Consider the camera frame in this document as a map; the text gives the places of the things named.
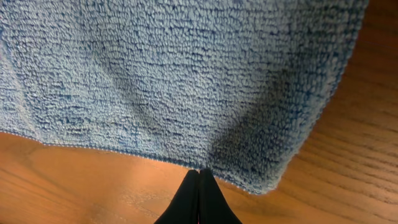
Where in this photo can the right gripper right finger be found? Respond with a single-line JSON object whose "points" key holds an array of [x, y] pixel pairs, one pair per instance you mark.
{"points": [[213, 207]]}

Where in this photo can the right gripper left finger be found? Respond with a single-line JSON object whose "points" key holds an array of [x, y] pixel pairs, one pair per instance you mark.
{"points": [[183, 208]]}

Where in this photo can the blue microfiber cloth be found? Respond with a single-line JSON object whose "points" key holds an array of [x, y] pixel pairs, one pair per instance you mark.
{"points": [[233, 86]]}

